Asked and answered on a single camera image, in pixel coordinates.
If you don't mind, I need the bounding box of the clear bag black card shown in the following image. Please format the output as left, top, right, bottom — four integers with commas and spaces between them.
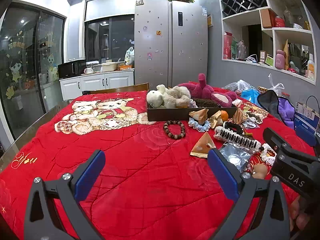
219, 142, 254, 172

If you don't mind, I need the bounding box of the furry black hair claw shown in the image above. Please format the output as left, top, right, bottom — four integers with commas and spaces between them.
214, 126, 262, 153

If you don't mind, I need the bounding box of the orange mandarin fruit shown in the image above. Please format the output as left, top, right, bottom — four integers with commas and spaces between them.
220, 111, 229, 122

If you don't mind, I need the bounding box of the triangular orange snack pack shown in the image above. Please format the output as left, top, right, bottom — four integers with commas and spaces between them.
190, 132, 216, 159

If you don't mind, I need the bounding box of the blue white scrunchie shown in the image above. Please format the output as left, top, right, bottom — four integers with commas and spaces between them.
188, 118, 211, 133

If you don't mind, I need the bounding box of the wooden bead bracelet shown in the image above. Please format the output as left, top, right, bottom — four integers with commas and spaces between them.
163, 120, 187, 140

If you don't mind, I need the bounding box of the white black lace scrunchie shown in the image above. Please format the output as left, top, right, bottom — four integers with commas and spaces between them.
260, 143, 277, 166

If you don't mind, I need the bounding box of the person right hand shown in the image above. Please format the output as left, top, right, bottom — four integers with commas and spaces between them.
289, 196, 310, 231

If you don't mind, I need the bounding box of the purple grey fabric bag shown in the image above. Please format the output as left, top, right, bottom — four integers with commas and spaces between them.
257, 90, 295, 129

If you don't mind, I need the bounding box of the blue plastic bag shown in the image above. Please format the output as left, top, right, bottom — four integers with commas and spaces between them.
241, 89, 260, 107

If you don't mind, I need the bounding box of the clear plastic food bag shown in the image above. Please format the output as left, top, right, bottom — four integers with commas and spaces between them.
223, 80, 255, 92

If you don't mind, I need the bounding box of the pink plush bear toy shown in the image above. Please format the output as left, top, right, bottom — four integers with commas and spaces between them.
178, 73, 238, 107

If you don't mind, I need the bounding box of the red gift box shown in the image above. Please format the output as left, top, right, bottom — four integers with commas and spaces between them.
223, 31, 233, 60

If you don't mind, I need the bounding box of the white plush bunny toy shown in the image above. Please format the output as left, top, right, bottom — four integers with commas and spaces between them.
146, 84, 191, 108

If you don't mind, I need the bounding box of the red bear print blanket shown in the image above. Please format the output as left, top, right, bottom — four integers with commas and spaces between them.
1, 106, 233, 239

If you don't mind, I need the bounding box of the black storage box tray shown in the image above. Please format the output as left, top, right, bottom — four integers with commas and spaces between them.
147, 99, 236, 121

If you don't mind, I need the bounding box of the white kitchen cabinet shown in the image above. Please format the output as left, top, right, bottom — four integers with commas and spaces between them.
60, 68, 135, 101

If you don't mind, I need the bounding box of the wooden chair back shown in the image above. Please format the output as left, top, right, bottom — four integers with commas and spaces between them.
82, 83, 149, 95

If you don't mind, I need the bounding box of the silver double door refrigerator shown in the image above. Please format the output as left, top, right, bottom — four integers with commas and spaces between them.
135, 0, 208, 89

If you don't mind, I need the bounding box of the black microwave oven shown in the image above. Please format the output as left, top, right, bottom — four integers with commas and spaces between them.
57, 59, 87, 79

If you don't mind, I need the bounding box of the white wall shelf unit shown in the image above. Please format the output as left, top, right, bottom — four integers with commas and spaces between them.
220, 0, 317, 85

